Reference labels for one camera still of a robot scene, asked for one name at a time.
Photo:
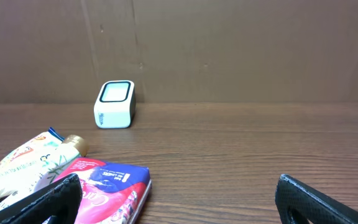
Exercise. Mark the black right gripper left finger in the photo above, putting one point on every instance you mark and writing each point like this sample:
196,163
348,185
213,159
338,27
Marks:
58,203

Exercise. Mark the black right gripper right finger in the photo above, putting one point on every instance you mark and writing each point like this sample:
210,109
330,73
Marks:
299,203

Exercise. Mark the white floral tube gold cap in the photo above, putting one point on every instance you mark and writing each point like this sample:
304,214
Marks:
46,166

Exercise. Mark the red purple pad package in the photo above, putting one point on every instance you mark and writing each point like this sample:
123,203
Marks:
112,192

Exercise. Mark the yellow snack bag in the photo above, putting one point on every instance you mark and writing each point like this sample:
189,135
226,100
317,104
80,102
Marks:
26,155

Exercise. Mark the white barcode scanner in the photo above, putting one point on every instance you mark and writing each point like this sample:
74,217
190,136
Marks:
115,105

